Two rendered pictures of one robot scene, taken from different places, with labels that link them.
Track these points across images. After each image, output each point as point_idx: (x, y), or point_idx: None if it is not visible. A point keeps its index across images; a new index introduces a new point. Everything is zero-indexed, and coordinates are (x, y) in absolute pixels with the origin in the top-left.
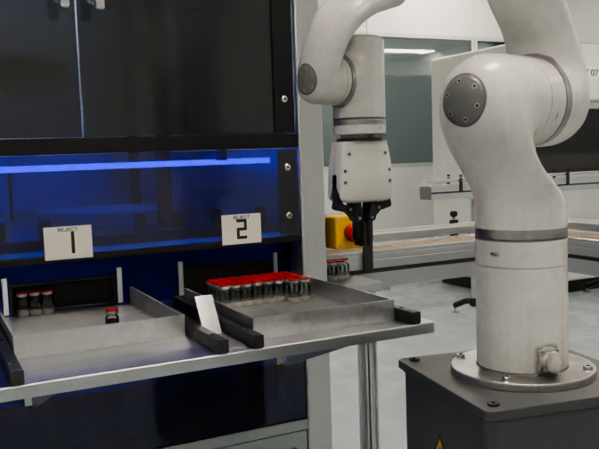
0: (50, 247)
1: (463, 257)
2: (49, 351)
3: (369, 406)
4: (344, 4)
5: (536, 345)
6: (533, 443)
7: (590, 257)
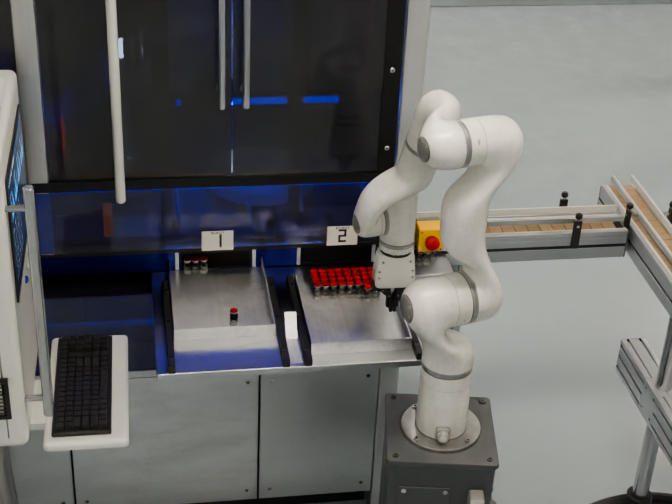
0: (205, 243)
1: (550, 246)
2: (193, 338)
3: None
4: (380, 193)
5: (436, 425)
6: (413, 476)
7: (653, 275)
